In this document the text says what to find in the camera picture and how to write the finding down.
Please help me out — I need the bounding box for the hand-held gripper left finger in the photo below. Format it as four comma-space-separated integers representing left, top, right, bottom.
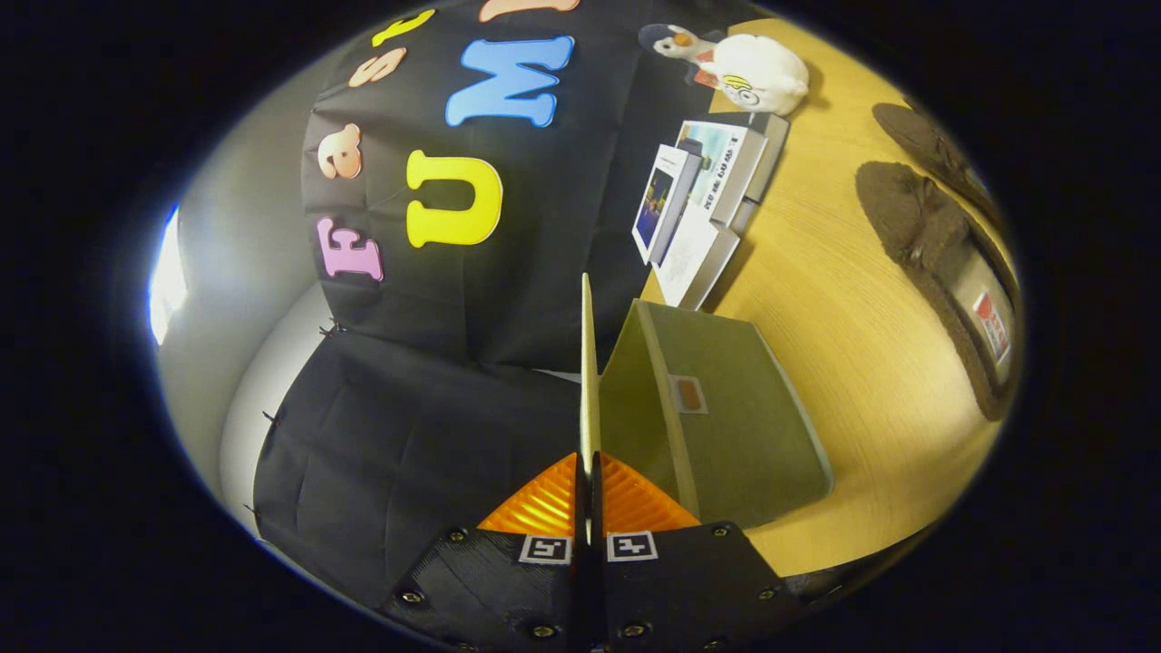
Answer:
381, 452, 590, 653

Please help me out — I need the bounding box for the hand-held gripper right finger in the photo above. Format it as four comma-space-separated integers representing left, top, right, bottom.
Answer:
591, 451, 804, 653

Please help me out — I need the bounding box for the green fabric storage box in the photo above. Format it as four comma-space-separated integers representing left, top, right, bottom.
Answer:
580, 272, 835, 531

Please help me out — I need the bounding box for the brown fuzzy shoe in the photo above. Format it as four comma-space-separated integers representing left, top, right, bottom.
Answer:
873, 102, 1003, 228
855, 161, 1022, 423

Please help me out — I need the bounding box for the white cover book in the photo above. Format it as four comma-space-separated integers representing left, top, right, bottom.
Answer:
653, 204, 741, 312

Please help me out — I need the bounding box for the small dark blue cover book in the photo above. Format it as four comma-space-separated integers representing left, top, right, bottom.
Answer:
632, 144, 704, 266

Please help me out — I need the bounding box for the light blue cover book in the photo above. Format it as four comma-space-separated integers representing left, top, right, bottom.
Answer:
676, 121, 770, 228

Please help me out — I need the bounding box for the black cover book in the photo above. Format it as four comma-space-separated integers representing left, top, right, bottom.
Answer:
724, 111, 791, 237

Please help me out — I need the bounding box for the large ceiling light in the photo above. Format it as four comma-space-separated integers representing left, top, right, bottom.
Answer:
148, 207, 190, 346

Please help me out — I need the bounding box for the white round plush toy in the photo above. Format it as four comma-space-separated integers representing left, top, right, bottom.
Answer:
703, 34, 810, 117

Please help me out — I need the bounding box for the penguin plush toy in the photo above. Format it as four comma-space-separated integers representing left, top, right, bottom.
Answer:
639, 23, 727, 88

